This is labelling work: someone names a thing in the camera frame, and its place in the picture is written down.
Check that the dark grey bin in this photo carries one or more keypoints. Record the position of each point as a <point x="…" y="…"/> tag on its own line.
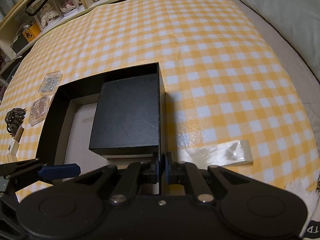
<point x="19" y="43"/>

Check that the black cardboard box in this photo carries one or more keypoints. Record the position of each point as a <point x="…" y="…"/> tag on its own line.
<point x="50" y="120"/>

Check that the black printed item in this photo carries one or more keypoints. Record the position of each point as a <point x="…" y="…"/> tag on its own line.
<point x="312" y="230"/>

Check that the cream shelf unit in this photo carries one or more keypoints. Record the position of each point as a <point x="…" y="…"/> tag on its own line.
<point x="10" y="20"/>

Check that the clear plastic tape strip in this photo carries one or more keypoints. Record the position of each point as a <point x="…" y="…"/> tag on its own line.
<point x="220" y="153"/>

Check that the clear case with grey contents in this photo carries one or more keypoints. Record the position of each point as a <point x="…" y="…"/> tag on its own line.
<point x="50" y="82"/>

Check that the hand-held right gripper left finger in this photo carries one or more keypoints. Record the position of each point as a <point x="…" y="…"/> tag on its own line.
<point x="155" y="166"/>

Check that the small black lidded box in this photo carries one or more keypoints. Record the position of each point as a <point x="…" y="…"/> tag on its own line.
<point x="127" y="115"/>

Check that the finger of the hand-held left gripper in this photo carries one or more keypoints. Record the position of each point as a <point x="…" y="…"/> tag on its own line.
<point x="58" y="171"/>

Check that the row of clear display boxes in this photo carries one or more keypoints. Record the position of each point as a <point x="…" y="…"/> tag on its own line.
<point x="62" y="2"/>

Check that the small brown white card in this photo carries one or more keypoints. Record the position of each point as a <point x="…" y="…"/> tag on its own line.
<point x="17" y="140"/>

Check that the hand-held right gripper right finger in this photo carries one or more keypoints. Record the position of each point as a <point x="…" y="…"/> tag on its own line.
<point x="168" y="167"/>

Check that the grey pillow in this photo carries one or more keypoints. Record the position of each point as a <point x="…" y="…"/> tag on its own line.
<point x="282" y="7"/>

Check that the white fluffy rug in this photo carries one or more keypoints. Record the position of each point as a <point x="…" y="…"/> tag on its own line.
<point x="305" y="200"/>

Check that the brown hair claw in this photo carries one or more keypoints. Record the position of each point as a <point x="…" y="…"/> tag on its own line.
<point x="14" y="120"/>

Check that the yellow checkered tablecloth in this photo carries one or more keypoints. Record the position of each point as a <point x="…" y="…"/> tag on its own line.
<point x="200" y="55"/>

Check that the clear case with pink contents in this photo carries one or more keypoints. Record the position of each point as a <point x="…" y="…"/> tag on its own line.
<point x="39" y="110"/>

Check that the yellow box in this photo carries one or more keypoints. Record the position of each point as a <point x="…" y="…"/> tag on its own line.
<point x="30" y="32"/>

